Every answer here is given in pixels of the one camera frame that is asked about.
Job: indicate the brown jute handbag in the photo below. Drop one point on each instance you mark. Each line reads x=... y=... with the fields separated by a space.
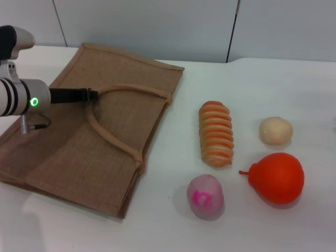
x=78 y=147

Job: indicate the orange striped toy bread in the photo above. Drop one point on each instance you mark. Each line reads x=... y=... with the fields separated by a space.
x=215 y=134

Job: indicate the orange pear-shaped toy fruit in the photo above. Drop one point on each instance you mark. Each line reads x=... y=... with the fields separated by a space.
x=278 y=178

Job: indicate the pink toy peach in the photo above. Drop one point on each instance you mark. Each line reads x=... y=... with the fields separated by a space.
x=206 y=197

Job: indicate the silver metal connector plug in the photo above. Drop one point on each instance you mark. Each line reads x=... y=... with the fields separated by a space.
x=24 y=124

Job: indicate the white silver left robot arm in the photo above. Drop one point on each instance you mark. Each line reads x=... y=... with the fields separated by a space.
x=25 y=98

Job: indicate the beige round toy bun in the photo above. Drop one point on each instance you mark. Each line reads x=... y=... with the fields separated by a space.
x=275 y=130

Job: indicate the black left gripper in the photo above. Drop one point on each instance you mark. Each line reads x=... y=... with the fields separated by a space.
x=65 y=95

